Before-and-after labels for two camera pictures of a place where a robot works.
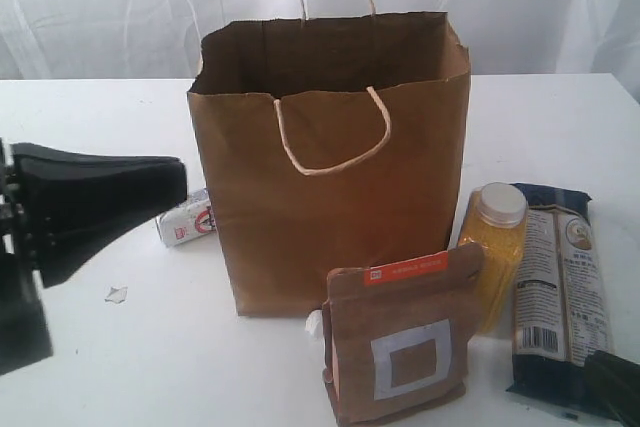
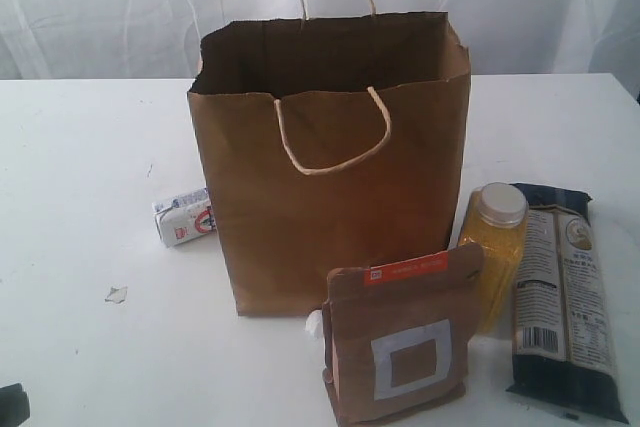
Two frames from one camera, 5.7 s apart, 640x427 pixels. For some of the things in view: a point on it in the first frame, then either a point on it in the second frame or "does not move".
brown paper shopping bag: x=334 y=143 does not move
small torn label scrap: x=117 y=294 does not move
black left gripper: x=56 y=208 → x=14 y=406
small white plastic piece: x=314 y=324 does not move
